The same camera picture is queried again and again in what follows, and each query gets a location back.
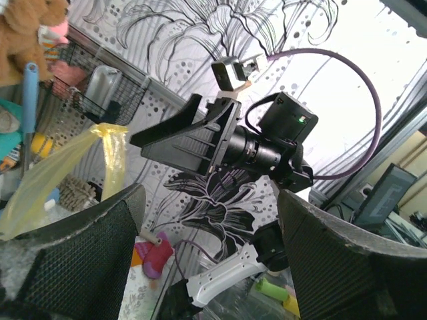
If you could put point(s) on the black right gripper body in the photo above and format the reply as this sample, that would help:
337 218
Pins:
271 142

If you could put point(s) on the purple red sock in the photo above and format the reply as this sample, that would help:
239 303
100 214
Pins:
152 257

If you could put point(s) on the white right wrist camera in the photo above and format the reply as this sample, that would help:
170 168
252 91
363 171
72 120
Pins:
231 73

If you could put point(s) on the black wire basket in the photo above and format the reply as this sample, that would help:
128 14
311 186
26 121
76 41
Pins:
124 102

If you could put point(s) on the brown teddy bear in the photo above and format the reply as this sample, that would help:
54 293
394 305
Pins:
20 24

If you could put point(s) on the yellow trash bag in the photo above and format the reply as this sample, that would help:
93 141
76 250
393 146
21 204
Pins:
25 210

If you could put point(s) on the black monitor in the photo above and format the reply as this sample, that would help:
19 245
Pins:
383 198

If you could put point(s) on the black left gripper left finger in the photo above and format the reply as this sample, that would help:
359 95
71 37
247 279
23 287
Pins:
75 268

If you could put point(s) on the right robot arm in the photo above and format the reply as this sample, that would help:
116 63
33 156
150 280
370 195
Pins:
264 251

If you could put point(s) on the floral patterned floor mat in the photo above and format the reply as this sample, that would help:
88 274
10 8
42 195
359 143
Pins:
141 292

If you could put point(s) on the silver foil pouch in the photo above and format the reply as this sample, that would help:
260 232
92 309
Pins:
103 84

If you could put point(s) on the beige chenille mop head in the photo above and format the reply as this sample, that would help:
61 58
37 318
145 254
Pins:
75 193

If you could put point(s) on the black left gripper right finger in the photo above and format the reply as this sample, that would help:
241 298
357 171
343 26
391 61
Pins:
341 271

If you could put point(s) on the teal folded cloth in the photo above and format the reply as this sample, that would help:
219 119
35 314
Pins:
11 136

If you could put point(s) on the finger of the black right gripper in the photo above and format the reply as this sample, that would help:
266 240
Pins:
180 121
200 148

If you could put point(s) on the pink plush toy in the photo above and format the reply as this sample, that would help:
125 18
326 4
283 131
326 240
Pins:
54 38

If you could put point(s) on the blue lint roller mop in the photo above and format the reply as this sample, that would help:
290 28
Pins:
29 106

